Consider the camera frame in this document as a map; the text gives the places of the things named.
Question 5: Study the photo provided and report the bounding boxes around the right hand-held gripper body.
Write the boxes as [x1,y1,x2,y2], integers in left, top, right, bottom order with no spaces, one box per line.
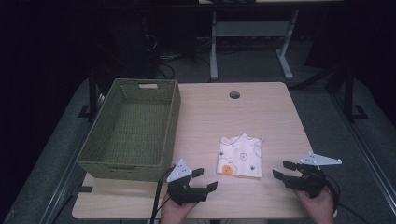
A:
[284,151,343,200]

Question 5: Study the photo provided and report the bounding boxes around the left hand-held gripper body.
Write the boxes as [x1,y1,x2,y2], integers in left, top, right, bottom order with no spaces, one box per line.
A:
[166,159,209,206]

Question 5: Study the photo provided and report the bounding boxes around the white patterned cloth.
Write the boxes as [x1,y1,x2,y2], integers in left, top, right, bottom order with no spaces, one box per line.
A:
[216,133,265,179]

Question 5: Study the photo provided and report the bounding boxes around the green woven basket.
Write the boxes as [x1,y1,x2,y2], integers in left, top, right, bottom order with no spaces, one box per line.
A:
[76,77,182,183]

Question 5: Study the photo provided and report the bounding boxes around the person's left hand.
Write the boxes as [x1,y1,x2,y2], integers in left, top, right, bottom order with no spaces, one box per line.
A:
[160,192,199,224]

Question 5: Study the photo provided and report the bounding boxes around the person's right hand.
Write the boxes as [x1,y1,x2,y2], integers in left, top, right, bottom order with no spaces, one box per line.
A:
[293,186,338,224]

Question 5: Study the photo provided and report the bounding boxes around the black metal stand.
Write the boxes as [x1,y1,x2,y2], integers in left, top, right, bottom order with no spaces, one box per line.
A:
[343,66,370,123]
[78,69,106,121]

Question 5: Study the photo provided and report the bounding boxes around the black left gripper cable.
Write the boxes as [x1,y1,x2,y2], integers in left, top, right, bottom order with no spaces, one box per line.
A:
[149,166,177,224]

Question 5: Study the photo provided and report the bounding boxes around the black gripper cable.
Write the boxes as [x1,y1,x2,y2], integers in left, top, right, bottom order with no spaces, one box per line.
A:
[149,166,177,224]
[325,174,372,224]

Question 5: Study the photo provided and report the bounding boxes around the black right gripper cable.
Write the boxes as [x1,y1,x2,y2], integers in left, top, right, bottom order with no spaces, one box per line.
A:
[325,174,372,224]

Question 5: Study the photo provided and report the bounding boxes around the tangle of floor cables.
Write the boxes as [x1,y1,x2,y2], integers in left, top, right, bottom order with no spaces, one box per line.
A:
[141,15,213,80]

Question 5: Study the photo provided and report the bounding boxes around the grey metal desk frame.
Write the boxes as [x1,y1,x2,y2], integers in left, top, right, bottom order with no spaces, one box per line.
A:
[208,9,301,81]

